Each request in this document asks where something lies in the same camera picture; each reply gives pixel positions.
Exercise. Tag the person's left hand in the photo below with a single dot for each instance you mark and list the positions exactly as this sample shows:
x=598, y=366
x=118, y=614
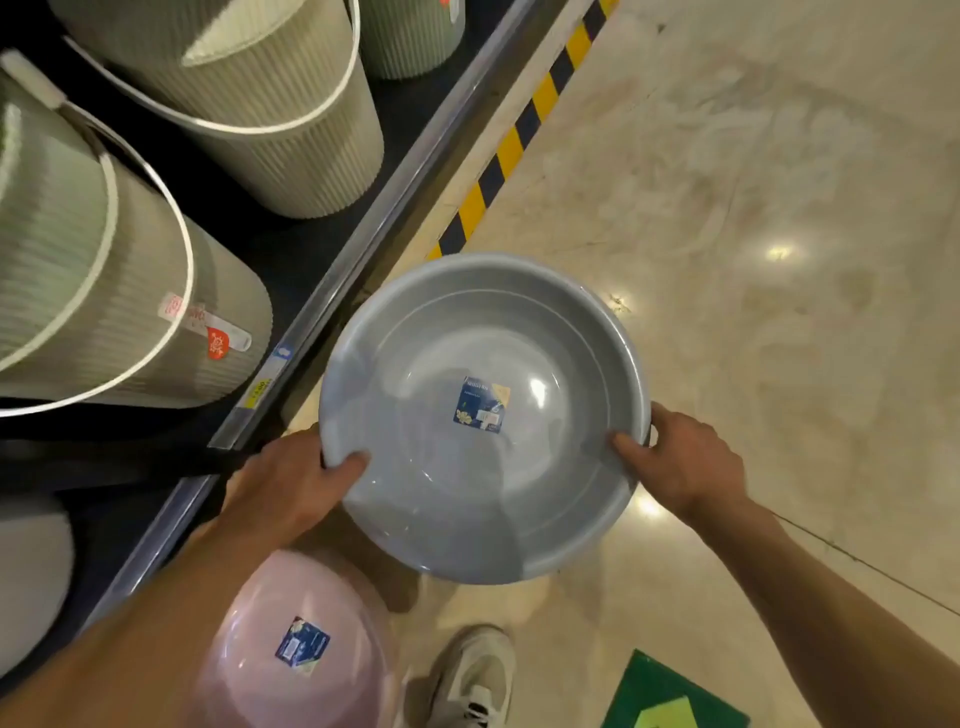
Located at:
x=285, y=495

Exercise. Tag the person's right hand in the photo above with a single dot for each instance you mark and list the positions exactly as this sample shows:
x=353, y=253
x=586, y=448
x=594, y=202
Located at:
x=690, y=472

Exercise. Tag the grey plastic basin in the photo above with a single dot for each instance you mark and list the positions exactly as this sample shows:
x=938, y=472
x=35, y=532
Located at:
x=420, y=525

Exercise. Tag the pink plastic basin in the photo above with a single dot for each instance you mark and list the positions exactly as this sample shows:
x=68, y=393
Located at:
x=352, y=675

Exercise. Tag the dark metal shelf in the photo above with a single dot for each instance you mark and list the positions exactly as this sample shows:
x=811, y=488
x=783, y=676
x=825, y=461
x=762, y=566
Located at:
x=300, y=247

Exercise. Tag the person's right forearm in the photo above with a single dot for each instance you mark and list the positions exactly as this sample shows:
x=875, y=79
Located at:
x=847, y=637

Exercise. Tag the person's left forearm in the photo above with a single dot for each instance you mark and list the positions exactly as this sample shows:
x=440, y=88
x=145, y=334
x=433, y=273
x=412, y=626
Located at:
x=112, y=660

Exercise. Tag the green floor exit sign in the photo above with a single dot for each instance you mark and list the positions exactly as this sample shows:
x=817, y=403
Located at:
x=637, y=690

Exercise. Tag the yellow price tag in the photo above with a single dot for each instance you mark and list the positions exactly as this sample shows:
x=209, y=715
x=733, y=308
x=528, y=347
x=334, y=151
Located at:
x=256, y=394

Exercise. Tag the white sneaker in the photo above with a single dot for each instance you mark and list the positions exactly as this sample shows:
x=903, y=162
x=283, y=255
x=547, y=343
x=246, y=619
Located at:
x=472, y=675

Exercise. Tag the cream ribbed bucket red sticker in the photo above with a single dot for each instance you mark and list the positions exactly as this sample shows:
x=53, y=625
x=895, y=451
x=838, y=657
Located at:
x=75, y=262

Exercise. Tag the yellow black hazard tape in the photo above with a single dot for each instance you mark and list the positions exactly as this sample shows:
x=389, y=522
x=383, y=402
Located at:
x=511, y=150

